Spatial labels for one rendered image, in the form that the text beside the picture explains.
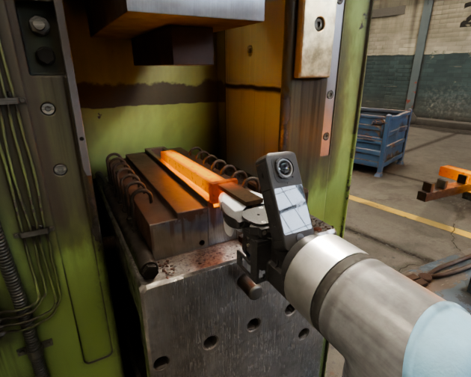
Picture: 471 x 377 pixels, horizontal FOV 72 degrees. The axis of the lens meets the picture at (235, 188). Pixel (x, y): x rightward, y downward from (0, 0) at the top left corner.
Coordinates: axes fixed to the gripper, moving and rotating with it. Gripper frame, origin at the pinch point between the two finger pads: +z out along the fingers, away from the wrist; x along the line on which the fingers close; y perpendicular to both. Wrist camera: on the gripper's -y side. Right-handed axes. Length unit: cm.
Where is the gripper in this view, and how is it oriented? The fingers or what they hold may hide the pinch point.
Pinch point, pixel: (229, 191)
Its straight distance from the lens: 51.1
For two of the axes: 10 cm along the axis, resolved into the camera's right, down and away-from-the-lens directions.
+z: -4.8, -3.2, 8.2
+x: 8.8, -1.7, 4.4
